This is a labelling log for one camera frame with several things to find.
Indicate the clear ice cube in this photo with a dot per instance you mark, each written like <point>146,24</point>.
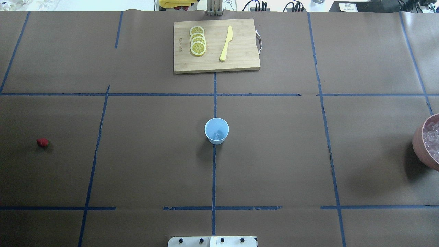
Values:
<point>217,136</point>

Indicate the light blue plastic cup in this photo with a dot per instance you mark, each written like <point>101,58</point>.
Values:
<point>214,125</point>

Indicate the clear ice cubes pile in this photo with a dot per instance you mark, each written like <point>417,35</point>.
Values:
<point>430,135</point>

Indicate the yellow plastic knife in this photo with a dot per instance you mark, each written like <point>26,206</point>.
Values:
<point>229,38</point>

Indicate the bamboo cutting board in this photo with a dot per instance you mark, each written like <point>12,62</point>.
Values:
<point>242,55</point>

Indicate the front lemon slice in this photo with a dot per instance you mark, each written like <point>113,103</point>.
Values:
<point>198,49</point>

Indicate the lemon slice farthest from logo end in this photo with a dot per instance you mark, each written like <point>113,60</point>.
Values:
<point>196,29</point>

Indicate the red strawberry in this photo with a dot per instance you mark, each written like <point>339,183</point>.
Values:
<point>43,142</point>

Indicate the pink bowl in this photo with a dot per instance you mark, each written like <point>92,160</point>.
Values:
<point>419,146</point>

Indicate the aluminium frame post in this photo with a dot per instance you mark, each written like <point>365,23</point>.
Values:
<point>214,8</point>

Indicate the white camera post base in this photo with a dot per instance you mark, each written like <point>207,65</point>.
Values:
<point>213,241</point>

